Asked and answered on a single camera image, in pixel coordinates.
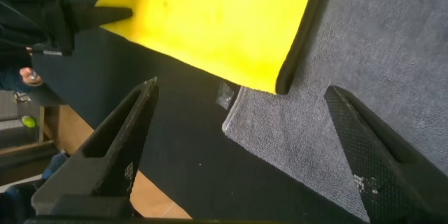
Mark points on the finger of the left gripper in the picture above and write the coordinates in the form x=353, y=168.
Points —
x=98, y=11
x=91, y=21

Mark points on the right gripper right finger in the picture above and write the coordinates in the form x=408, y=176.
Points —
x=392, y=168

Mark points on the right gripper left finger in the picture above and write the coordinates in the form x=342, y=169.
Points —
x=112, y=154

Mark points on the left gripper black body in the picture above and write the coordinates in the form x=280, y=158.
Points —
x=63, y=24

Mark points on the yellow microfibre towel black edge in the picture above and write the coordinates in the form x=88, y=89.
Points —
x=210, y=24

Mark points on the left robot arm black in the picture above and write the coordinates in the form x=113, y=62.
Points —
x=21, y=14

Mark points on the grey towel with orange marks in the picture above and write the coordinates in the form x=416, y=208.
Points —
x=367, y=42

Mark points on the person in blue clothing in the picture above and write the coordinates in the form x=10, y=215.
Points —
x=29, y=77

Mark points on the yellow green ball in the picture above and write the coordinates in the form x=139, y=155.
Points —
x=28, y=121

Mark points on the clear tape piece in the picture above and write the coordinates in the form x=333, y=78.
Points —
x=224, y=95

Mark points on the wooden frame furniture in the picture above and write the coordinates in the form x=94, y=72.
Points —
x=24, y=147

